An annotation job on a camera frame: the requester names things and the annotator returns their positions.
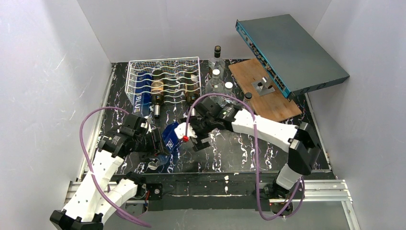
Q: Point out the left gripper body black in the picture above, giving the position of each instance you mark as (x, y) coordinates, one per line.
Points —
(157, 143)

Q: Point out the dark wine bottle silver cap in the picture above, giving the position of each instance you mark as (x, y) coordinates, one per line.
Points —
(157, 87)

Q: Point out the clear bottle copper neck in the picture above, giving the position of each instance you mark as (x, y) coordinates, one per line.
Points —
(247, 100)

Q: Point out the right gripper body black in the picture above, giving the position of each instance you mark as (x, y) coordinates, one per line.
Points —
(199, 127)

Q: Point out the wooden board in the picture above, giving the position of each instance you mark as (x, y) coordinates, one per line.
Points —
(272, 106)

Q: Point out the metal bracket on board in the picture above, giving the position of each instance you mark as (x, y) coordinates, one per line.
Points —
(263, 86)

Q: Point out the clear bottle white cap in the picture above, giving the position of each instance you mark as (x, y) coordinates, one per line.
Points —
(215, 84)

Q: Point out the white wire wine rack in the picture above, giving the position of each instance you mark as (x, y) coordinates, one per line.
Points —
(173, 77)

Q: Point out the square bottle dark label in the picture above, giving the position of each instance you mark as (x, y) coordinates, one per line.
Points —
(216, 62)

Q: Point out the dark wine bottle right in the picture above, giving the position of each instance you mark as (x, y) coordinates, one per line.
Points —
(191, 87)

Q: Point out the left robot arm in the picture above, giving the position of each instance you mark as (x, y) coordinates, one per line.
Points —
(90, 207)

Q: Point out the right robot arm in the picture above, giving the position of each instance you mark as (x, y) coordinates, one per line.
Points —
(301, 142)

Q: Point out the blue square bottle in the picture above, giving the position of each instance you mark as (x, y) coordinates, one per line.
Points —
(140, 88)

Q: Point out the large clear round bottle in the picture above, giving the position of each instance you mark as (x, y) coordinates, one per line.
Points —
(228, 90)

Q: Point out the teal network switch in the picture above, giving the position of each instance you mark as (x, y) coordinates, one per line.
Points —
(291, 57)

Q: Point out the clear blue-tinted bottle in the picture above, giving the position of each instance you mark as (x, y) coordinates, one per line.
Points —
(172, 139)

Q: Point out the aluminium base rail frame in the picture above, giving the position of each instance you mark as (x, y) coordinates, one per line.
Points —
(229, 193)

